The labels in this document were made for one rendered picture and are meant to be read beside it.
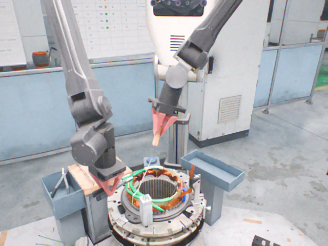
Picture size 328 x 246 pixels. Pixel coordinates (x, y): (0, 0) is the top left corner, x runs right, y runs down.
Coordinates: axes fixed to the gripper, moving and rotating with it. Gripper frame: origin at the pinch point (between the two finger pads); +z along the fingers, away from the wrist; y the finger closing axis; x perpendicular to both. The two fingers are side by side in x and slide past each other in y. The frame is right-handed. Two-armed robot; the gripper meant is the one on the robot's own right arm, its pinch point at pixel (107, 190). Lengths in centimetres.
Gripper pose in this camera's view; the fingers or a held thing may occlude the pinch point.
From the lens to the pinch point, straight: 75.3
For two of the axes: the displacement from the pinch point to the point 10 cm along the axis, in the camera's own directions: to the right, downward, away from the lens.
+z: -0.2, 9.1, 4.2
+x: 7.0, -2.9, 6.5
